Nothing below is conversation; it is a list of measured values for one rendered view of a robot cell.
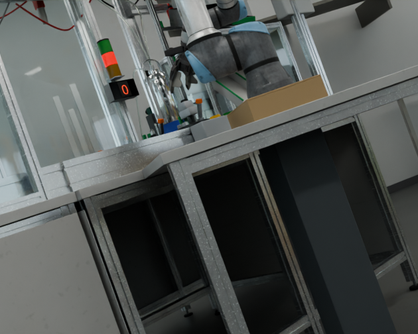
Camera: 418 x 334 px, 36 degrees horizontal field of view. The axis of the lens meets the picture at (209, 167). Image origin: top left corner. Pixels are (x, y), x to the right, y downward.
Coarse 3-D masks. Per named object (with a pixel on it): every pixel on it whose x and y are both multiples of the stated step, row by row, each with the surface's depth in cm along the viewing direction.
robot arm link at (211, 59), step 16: (176, 0) 199; (192, 0) 197; (192, 16) 197; (208, 16) 199; (192, 32) 198; (208, 32) 196; (192, 48) 198; (208, 48) 195; (224, 48) 195; (192, 64) 196; (208, 64) 196; (224, 64) 196; (208, 80) 199
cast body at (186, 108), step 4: (184, 100) 253; (188, 100) 254; (180, 104) 253; (184, 104) 252; (188, 104) 253; (192, 104) 254; (180, 108) 254; (184, 108) 252; (188, 108) 251; (192, 108) 252; (196, 108) 254; (180, 112) 254; (184, 112) 253; (188, 112) 251; (192, 112) 252; (196, 112) 253; (180, 116) 255; (184, 116) 253; (188, 116) 253
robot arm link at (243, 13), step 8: (216, 0) 224; (224, 0) 222; (232, 0) 223; (240, 0) 228; (216, 8) 229; (224, 8) 225; (232, 8) 226; (240, 8) 227; (224, 16) 228; (232, 16) 228; (240, 16) 229; (224, 24) 230
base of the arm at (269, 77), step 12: (264, 60) 195; (276, 60) 197; (252, 72) 196; (264, 72) 194; (276, 72) 194; (252, 84) 196; (264, 84) 195; (276, 84) 193; (288, 84) 194; (252, 96) 196
